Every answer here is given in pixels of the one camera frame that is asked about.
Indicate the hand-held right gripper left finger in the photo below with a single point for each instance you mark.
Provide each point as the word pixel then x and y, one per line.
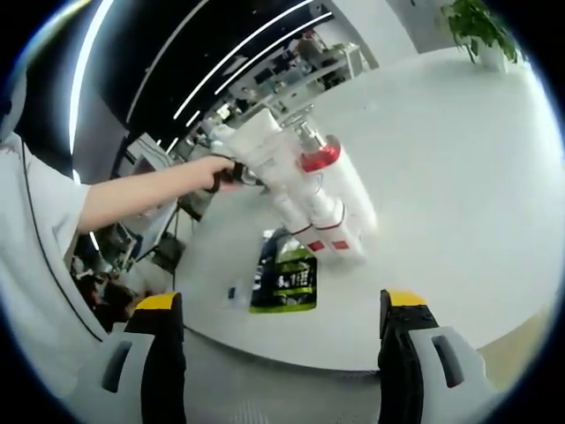
pixel 163 362

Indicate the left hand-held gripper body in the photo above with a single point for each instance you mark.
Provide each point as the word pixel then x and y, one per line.
pixel 227 176

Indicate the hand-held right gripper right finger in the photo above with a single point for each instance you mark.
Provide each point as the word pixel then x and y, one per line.
pixel 399 362

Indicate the white skincare tube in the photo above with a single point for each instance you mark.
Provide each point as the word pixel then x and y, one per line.
pixel 265 154

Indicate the small clear skincare sachet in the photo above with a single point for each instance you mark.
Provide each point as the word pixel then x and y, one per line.
pixel 238 296

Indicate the small clear cap skincare bottle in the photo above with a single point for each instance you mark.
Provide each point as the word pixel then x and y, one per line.
pixel 340 243
pixel 315 243

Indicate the green black skincare sachet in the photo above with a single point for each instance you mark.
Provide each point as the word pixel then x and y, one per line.
pixel 291 282

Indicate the red collar white pump bottle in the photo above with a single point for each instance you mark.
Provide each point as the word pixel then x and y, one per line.
pixel 348 207

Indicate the person's left hand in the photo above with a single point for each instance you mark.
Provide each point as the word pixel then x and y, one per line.
pixel 212 170

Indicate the white office workstation row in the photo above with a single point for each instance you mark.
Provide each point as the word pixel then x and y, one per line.
pixel 309 79

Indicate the person's white shirt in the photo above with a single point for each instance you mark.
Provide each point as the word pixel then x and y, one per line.
pixel 39 247

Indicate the long ceiling light strip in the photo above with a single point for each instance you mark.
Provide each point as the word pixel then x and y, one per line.
pixel 82 66

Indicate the potted green plant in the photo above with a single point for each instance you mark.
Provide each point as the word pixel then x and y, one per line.
pixel 476 22

